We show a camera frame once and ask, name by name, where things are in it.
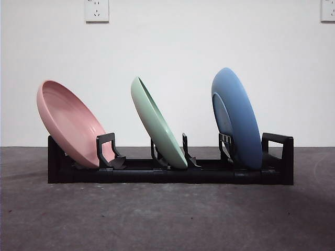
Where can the blue plate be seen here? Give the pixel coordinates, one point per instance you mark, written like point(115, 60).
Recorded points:
point(243, 112)

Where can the pale green plate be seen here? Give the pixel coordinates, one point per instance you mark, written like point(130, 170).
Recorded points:
point(153, 123)

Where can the black plastic dish rack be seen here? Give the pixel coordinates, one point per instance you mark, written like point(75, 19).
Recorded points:
point(183, 177)

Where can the pink plate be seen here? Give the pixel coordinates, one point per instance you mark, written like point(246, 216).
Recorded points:
point(70, 123)

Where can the white wall socket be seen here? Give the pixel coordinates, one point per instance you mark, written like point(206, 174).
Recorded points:
point(96, 13)
point(328, 13)

